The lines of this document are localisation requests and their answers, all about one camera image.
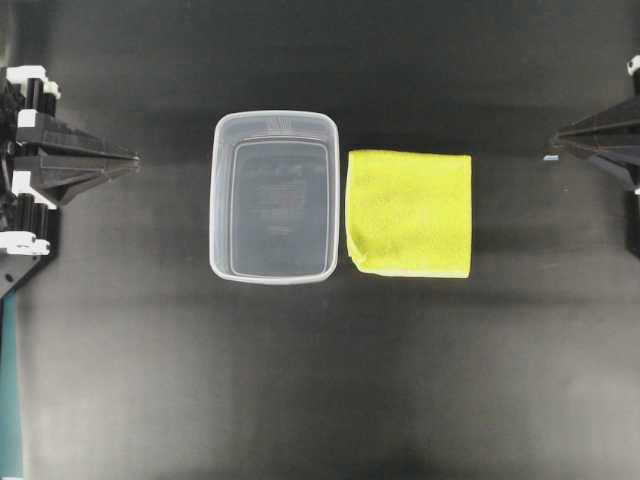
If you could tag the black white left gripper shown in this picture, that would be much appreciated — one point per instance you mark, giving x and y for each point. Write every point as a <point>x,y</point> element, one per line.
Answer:
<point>26,91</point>

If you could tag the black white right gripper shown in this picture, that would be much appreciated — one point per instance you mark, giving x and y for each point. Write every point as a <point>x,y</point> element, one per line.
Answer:
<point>621,119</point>

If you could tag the clear plastic container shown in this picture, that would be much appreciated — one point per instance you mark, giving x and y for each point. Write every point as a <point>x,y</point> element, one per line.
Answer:
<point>274,211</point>

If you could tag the yellow folded towel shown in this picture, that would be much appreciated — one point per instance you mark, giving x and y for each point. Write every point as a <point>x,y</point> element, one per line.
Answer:
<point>409,214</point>

